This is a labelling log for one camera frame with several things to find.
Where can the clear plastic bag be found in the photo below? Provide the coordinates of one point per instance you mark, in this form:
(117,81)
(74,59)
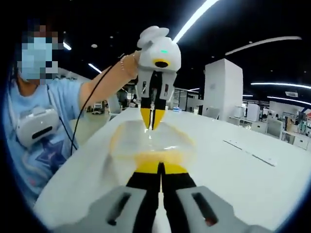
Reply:
(170,138)

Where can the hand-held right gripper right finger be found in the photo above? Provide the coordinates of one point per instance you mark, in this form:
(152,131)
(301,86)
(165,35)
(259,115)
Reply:
(189,206)

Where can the white square pillar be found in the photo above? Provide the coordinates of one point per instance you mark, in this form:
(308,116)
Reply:
(223,89)

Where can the person's blue shirt torso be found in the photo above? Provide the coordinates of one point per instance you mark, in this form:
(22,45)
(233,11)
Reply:
(60,97)

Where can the small blue box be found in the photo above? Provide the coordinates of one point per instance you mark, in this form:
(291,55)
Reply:
(177,109)

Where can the white chest device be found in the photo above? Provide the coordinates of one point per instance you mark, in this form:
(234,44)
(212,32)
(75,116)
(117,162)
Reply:
(36,126)

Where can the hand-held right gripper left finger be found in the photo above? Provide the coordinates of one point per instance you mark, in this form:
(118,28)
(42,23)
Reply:
(136,206)

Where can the grey office chair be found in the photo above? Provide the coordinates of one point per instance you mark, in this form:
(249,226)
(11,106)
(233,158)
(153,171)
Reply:
(212,113)

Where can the long ceiling light strip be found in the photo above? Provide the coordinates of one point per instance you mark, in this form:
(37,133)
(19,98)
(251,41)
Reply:
(194,17)

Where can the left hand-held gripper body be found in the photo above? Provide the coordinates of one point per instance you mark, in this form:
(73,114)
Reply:
(158,46)

